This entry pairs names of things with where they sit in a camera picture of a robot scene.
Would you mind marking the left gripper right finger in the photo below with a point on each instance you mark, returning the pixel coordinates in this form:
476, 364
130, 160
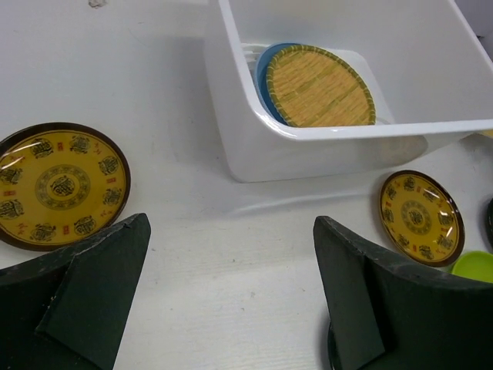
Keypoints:
389, 312

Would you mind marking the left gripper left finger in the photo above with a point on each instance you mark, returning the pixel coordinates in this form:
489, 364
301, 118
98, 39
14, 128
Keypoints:
68, 309

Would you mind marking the round bamboo woven plate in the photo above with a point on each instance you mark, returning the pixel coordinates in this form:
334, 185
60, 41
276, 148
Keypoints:
311, 87

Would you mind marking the blue plate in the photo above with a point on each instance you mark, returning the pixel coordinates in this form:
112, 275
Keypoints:
260, 78

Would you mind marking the white plastic bin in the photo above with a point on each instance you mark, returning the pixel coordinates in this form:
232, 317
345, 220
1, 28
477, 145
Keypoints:
430, 78

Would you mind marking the black flat plate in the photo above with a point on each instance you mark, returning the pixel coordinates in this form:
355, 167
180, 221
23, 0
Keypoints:
332, 349

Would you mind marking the yellow patterned plate right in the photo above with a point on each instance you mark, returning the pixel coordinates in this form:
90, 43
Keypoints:
421, 218

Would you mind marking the yellow patterned plate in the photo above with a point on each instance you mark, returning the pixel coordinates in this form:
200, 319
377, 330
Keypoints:
60, 183
421, 218

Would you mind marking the lime green plate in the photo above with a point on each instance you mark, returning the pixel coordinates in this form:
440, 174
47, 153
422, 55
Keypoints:
475, 265

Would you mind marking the yellow patterned plate left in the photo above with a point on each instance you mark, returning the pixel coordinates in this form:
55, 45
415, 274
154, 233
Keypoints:
60, 183

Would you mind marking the black glossy bowl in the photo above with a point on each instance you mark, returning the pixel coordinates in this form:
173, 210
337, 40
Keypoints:
487, 223

